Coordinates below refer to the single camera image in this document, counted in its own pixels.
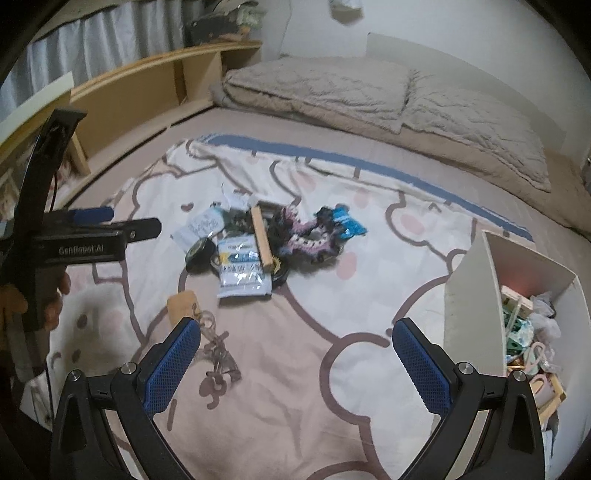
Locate white and blue packet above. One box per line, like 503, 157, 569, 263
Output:
171, 205, 227, 245

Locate beige textured pillow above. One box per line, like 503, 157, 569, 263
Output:
402, 71, 552, 192
222, 58, 416, 123

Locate black bag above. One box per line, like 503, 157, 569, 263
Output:
187, 14, 241, 47

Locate multicolour crochet piece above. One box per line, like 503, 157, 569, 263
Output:
270, 208, 345, 264

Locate white cardboard box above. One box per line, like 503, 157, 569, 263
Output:
443, 230, 591, 480

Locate white hanging bag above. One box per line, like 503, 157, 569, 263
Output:
329, 0, 363, 19

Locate wooden tag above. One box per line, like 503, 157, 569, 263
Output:
167, 291, 200, 328

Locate wooden bedside shelf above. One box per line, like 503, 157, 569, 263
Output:
0, 41, 263, 185

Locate keychain with charms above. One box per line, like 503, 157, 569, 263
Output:
194, 310, 243, 384

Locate teal small packet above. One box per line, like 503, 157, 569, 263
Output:
332, 206, 369, 238

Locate grey curtain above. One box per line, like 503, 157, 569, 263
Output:
0, 0, 185, 116

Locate small wooden frame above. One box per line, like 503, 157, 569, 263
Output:
531, 369, 566, 416

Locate pale plush bundle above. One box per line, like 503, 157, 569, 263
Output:
238, 7, 266, 33

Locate person's left hand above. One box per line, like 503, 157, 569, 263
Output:
0, 271, 73, 352

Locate green packet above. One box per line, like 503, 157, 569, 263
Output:
505, 318, 534, 365

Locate small pale torn packet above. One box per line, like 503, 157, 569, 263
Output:
221, 182, 247, 213

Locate bed with beige sheet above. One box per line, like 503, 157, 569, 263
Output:
46, 104, 591, 480

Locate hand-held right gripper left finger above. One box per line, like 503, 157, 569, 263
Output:
48, 316, 202, 480

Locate printed bear blanket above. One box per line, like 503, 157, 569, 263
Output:
23, 134, 536, 480

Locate wooden block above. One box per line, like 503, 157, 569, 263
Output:
250, 206, 274, 269

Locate pink scissors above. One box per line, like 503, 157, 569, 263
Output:
517, 342, 555, 374

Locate beige fleece duvet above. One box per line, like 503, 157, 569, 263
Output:
210, 69, 591, 241

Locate large light blue packet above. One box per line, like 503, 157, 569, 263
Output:
217, 235, 273, 300

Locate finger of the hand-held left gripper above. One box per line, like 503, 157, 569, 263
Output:
45, 206, 116, 228
108, 218, 163, 244

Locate black cable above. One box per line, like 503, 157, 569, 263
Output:
46, 166, 61, 213

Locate pale wooden toy piece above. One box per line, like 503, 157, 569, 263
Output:
501, 285, 532, 319

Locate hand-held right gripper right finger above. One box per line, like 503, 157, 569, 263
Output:
392, 317, 546, 480

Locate white plastic wrap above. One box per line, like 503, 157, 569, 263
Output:
529, 292, 561, 342

